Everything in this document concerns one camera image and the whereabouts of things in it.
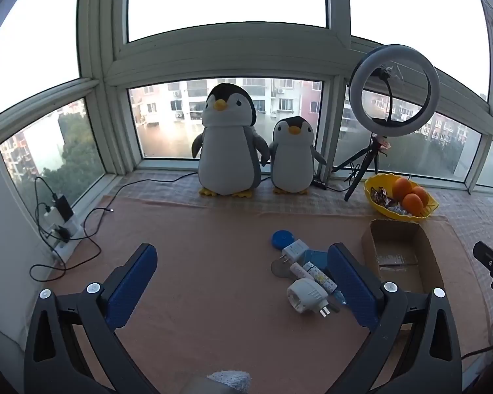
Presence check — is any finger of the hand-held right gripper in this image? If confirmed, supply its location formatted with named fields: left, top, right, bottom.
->
left=473, top=241, right=493, bottom=292

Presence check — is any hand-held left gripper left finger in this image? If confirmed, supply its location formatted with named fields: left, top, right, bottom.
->
left=23, top=243, right=159, bottom=394

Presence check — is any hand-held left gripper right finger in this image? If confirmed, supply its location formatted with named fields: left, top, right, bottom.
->
left=327, top=243, right=462, bottom=394

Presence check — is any patterned silver lighter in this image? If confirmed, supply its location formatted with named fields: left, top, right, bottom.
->
left=304, top=262, right=339, bottom=294

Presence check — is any blue phone stand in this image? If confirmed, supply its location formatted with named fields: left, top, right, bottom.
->
left=304, top=250, right=331, bottom=272

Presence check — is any white round plug adapter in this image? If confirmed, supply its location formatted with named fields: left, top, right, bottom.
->
left=286, top=278, right=341, bottom=318

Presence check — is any white charger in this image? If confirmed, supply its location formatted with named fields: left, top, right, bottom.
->
left=276, top=239, right=308, bottom=267

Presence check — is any cardboard box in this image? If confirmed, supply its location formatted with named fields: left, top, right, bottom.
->
left=361, top=219, right=446, bottom=296

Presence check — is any blue round lid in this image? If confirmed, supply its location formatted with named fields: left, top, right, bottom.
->
left=272, top=230, right=297, bottom=251

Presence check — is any white power strip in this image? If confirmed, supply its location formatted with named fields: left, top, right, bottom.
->
left=51, top=221, right=83, bottom=260

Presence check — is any yellow fruit bowl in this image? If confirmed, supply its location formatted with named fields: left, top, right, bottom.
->
left=364, top=173, right=440, bottom=222

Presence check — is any pink blanket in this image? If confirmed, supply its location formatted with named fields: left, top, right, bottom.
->
left=45, top=195, right=493, bottom=394

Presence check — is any pile of wrapped candies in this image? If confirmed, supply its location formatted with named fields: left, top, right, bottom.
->
left=370, top=186, right=409, bottom=216

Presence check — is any black power adapter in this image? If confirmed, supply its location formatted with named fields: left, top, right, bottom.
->
left=55, top=196, right=75, bottom=220

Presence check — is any white fuzzy cloth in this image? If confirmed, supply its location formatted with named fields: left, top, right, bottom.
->
left=207, top=371, right=253, bottom=392

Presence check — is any small plush penguin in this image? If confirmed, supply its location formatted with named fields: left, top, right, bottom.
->
left=268, top=117, right=327, bottom=195

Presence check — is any large plush penguin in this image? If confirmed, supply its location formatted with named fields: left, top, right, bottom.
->
left=191, top=83, right=270, bottom=198

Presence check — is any black ring light cable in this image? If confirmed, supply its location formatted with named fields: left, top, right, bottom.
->
left=327, top=164, right=364, bottom=193

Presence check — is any white ring light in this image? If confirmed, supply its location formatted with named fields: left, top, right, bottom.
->
left=349, top=45, right=441, bottom=137

